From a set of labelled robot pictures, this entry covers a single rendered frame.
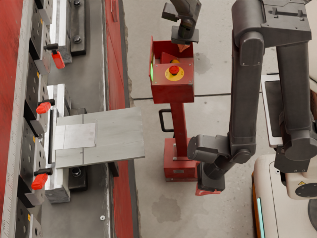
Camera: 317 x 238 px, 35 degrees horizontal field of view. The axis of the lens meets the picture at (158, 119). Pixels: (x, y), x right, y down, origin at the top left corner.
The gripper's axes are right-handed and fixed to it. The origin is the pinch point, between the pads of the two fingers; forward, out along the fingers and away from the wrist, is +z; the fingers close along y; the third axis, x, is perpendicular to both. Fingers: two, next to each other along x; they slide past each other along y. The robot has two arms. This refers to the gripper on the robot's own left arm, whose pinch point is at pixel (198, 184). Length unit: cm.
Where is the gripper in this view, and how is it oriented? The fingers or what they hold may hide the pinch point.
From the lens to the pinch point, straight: 138.1
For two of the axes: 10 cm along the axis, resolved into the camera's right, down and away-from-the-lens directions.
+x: 9.3, 2.1, 2.9
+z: -3.6, 5.3, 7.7
